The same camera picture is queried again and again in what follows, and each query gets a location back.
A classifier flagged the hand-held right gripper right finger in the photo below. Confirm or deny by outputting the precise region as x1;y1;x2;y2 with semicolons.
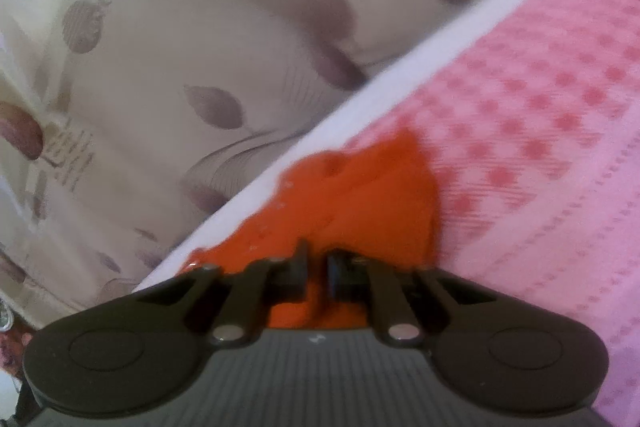
325;248;496;351

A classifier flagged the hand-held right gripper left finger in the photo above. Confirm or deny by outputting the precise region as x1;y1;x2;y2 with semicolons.
135;238;311;350

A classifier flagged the orange cloth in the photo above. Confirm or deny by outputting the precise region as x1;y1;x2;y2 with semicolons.
181;127;442;331

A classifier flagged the pink checked blanket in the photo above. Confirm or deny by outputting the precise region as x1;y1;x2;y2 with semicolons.
345;0;640;427

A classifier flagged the beige leaf-print curtain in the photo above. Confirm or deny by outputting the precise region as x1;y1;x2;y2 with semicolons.
0;0;522;334

